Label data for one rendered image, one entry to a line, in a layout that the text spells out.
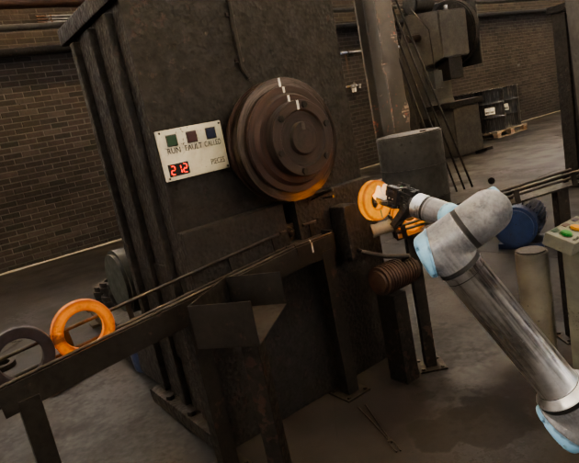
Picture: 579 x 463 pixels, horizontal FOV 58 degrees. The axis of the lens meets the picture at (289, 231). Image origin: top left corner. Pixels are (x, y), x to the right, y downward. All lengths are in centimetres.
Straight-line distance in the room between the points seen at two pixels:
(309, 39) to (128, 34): 79
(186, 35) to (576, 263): 164
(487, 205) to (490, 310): 27
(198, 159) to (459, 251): 104
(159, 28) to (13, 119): 598
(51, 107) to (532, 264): 684
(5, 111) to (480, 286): 710
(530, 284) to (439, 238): 93
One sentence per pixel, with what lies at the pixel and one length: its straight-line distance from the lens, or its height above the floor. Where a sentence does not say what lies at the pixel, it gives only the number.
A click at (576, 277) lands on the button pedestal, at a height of 43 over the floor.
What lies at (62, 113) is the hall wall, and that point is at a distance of 804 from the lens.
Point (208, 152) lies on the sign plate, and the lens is 201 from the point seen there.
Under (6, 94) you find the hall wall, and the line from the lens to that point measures 794.
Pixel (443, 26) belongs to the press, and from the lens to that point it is 986.
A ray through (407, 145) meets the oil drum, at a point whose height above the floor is 80.
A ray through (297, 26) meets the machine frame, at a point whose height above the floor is 156.
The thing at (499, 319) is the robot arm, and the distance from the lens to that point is 145.
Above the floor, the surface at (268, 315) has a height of 60.
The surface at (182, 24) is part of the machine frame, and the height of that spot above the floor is 160.
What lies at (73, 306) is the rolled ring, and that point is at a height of 77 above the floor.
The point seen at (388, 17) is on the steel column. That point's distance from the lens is 640.
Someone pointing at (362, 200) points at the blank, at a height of 84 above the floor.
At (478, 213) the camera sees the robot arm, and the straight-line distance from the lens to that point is 136.
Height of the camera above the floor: 118
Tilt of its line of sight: 11 degrees down
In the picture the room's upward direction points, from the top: 11 degrees counter-clockwise
